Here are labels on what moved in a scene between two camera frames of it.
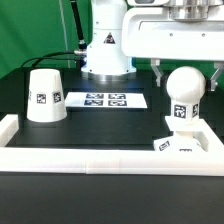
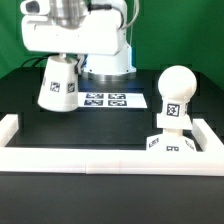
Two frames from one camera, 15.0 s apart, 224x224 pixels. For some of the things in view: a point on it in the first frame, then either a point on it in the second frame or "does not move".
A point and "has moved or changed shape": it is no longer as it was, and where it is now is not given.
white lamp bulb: (186, 87) has moved or changed shape
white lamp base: (181, 141) has moved or changed shape
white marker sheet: (105, 100) does not move
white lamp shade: (46, 99) -> (60, 86)
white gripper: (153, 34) -> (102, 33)
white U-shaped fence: (114, 160) does not move
